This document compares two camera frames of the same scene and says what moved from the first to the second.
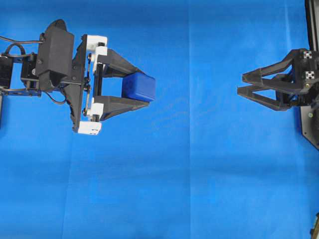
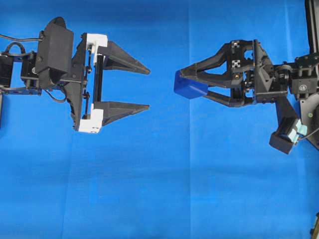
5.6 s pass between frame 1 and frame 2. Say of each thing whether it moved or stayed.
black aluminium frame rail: stayed
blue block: moved
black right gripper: moved
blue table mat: stayed
